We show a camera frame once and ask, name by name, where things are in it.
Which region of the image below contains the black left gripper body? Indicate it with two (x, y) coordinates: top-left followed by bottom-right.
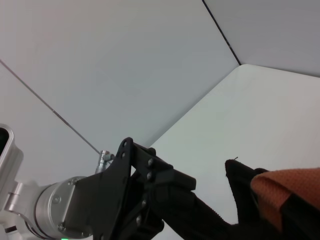
(62, 136), (138, 240)

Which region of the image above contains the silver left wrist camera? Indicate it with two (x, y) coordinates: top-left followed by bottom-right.
(0, 123), (25, 176)

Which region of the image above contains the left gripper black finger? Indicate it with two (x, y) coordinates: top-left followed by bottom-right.
(126, 186), (165, 240)
(129, 141), (198, 193)

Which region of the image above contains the black bag with orange handles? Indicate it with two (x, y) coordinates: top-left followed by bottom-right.
(154, 156), (320, 240)

